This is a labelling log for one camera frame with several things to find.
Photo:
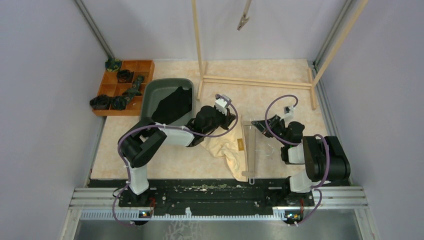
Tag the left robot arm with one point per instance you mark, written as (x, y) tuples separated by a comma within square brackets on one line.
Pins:
[(139, 145)]

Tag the beige cotton underwear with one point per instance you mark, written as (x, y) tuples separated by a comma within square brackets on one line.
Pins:
[(232, 148)]

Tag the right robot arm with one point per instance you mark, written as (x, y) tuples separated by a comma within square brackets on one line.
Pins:
[(323, 157)]

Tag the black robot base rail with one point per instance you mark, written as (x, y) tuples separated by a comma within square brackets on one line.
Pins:
[(217, 197)]

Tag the wooden clothes rack frame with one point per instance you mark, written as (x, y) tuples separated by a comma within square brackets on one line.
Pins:
[(288, 29)]

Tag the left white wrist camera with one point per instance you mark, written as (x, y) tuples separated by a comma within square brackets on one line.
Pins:
[(221, 103)]

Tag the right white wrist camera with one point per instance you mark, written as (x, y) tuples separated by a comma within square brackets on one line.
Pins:
[(288, 113)]

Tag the beige clip hanger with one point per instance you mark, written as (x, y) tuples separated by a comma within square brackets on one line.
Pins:
[(249, 139)]

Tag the dark green plastic bin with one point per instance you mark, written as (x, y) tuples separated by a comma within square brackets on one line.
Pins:
[(157, 90)]

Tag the orange compartment tray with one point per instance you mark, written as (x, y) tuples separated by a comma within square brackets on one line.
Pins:
[(111, 87)]

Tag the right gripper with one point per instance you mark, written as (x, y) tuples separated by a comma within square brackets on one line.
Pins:
[(275, 121)]

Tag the black garment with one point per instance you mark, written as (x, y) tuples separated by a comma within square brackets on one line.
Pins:
[(174, 106)]

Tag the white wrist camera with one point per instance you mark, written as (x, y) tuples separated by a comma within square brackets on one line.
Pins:
[(288, 113), (221, 103)]

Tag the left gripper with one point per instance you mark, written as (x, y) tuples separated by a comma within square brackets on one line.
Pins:
[(228, 119)]

